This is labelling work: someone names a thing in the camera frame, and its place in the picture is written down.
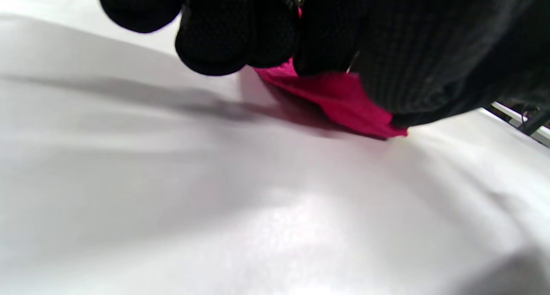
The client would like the person's left hand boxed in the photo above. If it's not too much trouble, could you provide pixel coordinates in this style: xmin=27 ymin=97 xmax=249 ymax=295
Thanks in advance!
xmin=95 ymin=0 xmax=550 ymax=128

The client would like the pink sock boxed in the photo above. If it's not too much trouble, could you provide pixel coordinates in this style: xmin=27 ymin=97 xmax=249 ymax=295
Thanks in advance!
xmin=254 ymin=7 xmax=409 ymax=140

